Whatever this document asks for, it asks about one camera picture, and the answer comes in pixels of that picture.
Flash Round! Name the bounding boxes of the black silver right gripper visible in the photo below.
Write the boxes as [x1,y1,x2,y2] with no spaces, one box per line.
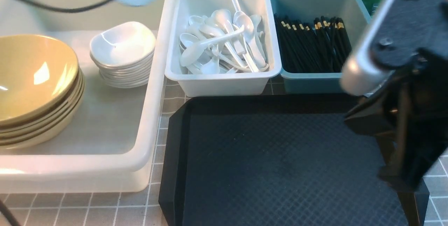
[340,0,448,191]

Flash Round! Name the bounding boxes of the white square sauce dish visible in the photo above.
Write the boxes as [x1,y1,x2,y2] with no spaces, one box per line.
[90,21,156,68]

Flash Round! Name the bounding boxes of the yellow noodle bowl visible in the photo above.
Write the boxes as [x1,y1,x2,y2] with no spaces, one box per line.
[0,34,79,126]

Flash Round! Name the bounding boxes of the white ceramic soup spoon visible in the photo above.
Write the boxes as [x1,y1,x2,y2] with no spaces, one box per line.
[180,24,245,67]

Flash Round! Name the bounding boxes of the stacked yellow bowl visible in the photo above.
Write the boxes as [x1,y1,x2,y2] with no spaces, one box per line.
[0,81,85,150]
[0,70,83,133]
[0,81,85,147]
[1,79,84,139]

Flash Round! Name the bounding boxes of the bottom stacked yellow bowl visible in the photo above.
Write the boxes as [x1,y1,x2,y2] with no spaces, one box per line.
[0,81,85,150]

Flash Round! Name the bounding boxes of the top stacked yellow bowl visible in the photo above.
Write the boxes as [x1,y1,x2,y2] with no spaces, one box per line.
[0,70,83,133]

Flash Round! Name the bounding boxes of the black chopsticks bundle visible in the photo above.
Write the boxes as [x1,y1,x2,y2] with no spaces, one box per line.
[274,14,352,73]

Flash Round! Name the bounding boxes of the blue-grey chopstick bin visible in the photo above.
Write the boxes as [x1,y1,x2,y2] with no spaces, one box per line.
[271,0,371,94]

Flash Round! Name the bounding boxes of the white spoons pile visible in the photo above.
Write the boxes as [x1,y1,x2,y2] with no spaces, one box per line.
[179,0,270,75]

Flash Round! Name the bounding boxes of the white spoon bin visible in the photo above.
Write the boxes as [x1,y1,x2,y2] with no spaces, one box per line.
[165,0,281,97]

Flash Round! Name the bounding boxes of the black serving tray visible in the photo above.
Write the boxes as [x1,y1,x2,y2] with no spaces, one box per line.
[158,94,430,226]

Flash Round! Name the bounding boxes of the lower stacked white dishes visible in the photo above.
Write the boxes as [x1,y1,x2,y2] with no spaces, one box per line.
[99,69,151,88]

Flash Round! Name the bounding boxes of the top stacked white dish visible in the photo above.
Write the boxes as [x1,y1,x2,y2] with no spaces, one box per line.
[89,52,155,74]

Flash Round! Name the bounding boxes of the large white plastic tub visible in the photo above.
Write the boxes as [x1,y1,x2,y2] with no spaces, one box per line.
[1,0,176,193]

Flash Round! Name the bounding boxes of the grey checkered table mat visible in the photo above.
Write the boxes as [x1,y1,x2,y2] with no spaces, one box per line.
[0,75,448,226]

